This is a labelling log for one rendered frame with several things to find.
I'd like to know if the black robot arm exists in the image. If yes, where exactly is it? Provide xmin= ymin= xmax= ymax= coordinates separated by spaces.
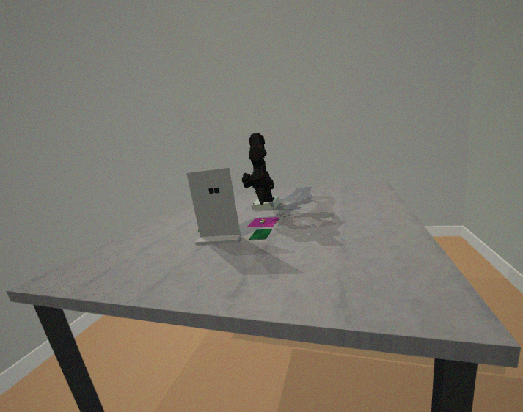
xmin=241 ymin=133 xmax=274 ymax=202

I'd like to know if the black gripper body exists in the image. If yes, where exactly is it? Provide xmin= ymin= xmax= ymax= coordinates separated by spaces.
xmin=249 ymin=169 xmax=270 ymax=195

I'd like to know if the green square patch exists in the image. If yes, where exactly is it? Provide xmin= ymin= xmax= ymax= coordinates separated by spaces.
xmin=249 ymin=229 xmax=272 ymax=240

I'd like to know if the magenta flat square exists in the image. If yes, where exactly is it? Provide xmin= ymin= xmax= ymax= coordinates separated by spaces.
xmin=247 ymin=217 xmax=279 ymax=227

